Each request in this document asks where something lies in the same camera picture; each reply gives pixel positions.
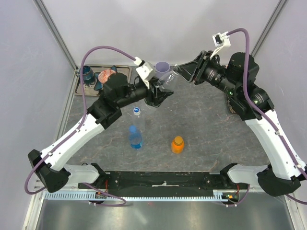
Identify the slotted cable duct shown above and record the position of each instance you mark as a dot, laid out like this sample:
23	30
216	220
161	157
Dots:
94	196

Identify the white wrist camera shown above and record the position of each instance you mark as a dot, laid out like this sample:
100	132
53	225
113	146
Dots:
221	40
146	73

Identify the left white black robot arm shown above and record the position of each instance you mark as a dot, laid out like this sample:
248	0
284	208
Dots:
50	164

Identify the lavender plastic cup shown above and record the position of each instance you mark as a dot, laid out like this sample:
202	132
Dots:
162	68

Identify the blue water bottle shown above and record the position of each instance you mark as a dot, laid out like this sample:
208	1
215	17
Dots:
135	137

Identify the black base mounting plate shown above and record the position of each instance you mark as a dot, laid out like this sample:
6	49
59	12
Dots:
124	183

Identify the clear bottle blue-white cap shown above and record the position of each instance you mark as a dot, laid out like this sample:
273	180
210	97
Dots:
138	119

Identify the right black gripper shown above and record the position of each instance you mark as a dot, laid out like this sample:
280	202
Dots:
194	71

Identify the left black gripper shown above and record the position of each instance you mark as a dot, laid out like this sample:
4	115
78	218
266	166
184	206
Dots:
160	94

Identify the red patterned bowl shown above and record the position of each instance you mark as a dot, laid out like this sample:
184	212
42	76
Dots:
104	75

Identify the clear plastic bottle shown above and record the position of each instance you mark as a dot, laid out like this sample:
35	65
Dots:
167	81

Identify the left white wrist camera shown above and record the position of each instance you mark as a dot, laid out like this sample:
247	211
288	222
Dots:
146	73

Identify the blue star-shaped dish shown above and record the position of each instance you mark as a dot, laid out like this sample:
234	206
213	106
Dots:
99	86

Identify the dark blue teacup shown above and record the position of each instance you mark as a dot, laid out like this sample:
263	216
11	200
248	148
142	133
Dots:
88	74

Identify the orange juice bottle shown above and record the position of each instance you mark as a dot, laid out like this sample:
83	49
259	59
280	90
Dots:
177	145

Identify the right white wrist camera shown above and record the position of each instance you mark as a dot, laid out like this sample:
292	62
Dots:
221	40

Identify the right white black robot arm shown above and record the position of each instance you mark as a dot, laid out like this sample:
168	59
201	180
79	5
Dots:
285	171

